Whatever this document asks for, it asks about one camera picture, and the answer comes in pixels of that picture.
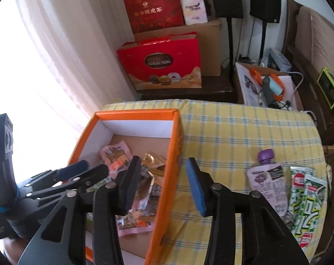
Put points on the red gift box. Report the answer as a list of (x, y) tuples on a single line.
[(158, 60)]

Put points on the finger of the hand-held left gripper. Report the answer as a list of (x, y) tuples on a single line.
[(95, 172), (73, 168)]

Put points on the brown cardboard box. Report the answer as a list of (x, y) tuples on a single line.
[(209, 49)]

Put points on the white tissue pack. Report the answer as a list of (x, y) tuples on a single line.
[(193, 7)]

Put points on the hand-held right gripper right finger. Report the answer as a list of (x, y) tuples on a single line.
[(196, 190)]

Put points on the orange cardboard box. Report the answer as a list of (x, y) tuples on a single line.
[(167, 198)]

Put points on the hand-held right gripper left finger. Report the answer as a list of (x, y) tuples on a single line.
[(128, 196)]

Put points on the white curtain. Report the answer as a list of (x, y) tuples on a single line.
[(73, 47)]

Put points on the grey teal handheld device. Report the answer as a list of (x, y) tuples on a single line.
[(272, 88)]

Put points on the green white seaweed packet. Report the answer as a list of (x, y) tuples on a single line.
[(307, 212), (298, 178)]

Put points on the black speaker stand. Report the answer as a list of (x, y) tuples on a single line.
[(263, 41)]

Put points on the yellow black power station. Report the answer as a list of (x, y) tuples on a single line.
[(331, 88)]

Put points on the white open carton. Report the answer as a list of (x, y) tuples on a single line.
[(247, 88)]

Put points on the brown sofa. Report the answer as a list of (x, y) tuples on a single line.
[(299, 60)]

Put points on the grey blue carton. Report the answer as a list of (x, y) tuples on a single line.
[(278, 59)]

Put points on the orange plastic tool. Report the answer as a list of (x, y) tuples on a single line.
[(255, 74)]

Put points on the red gift bag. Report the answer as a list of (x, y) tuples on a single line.
[(153, 8)]

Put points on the large orange snack packet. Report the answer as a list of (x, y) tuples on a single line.
[(131, 222)]

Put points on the purple-capped drink pouch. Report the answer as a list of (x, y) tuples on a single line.
[(269, 185)]

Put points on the beige sofa cushion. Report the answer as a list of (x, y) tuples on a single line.
[(321, 38)]

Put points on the yellow plaid tablecloth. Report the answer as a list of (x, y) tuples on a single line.
[(225, 143)]

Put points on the dark wooden low table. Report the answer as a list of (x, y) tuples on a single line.
[(211, 88)]

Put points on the small orange snack packet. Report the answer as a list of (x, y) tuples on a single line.
[(114, 154)]

